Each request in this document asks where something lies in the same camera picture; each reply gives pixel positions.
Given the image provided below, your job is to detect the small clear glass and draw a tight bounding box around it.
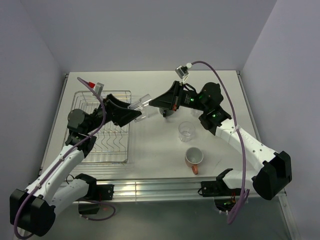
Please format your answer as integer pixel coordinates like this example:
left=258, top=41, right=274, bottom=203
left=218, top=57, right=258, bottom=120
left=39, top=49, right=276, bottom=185
left=190, top=109, right=202, bottom=118

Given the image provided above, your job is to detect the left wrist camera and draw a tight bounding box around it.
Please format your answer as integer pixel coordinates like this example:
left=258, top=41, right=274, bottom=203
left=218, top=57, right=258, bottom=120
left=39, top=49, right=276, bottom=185
left=88, top=82, right=104, bottom=97

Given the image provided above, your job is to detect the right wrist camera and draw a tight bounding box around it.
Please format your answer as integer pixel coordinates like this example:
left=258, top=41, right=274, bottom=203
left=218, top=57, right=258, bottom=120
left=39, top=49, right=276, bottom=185
left=175, top=65, right=189, bottom=79

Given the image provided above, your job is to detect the pink mug white interior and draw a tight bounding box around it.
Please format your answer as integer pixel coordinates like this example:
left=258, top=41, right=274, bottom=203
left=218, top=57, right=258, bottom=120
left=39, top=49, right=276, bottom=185
left=184, top=147, right=204, bottom=175

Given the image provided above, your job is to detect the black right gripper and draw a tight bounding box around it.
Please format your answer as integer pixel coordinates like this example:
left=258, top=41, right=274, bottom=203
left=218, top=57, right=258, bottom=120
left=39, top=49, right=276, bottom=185
left=149, top=80, right=208, bottom=112

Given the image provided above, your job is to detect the clear round glass cup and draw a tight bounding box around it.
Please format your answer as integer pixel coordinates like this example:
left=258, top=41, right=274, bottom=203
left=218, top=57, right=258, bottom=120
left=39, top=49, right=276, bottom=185
left=178, top=121, right=195, bottom=142

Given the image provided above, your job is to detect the wire dish rack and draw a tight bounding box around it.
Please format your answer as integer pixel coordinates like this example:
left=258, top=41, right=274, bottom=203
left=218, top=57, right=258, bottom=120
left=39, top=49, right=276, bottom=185
left=71, top=90, right=130, bottom=164

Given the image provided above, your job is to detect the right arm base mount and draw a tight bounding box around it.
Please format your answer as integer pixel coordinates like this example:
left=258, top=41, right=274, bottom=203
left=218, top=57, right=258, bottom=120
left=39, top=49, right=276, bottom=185
left=197, top=180, right=241, bottom=212

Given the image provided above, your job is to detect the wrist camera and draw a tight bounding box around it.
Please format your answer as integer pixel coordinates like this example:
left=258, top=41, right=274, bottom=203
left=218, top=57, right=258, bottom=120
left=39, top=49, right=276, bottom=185
left=175, top=65, right=189, bottom=79
left=88, top=82, right=104, bottom=97

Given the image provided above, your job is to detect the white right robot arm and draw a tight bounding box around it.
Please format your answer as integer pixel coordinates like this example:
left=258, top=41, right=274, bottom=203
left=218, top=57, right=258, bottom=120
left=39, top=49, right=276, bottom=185
left=149, top=81, right=292, bottom=200

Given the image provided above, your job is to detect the clear faceted glass tumbler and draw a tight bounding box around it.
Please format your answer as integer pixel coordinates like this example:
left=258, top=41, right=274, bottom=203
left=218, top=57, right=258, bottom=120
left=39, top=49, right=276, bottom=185
left=127, top=94, right=158, bottom=123

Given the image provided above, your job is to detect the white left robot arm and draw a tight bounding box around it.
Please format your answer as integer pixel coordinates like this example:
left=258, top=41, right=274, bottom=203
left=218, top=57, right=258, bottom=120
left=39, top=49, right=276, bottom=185
left=9, top=94, right=142, bottom=240

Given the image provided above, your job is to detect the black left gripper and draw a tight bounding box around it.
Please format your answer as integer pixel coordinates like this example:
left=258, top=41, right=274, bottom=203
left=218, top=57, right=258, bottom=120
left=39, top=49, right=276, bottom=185
left=85, top=94, right=142, bottom=134

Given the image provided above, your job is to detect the aluminium rail frame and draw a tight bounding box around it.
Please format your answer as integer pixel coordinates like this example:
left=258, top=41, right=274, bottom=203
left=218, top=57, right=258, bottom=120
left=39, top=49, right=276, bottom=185
left=37, top=71, right=296, bottom=240

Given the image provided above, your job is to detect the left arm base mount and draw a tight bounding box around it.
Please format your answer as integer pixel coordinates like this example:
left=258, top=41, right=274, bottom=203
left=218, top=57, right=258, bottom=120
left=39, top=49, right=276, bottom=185
left=78, top=184, right=114, bottom=216

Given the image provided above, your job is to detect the dark green ceramic mug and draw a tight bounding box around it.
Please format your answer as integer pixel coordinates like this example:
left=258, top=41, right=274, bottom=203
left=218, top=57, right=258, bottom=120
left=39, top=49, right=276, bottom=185
left=159, top=108, right=177, bottom=118

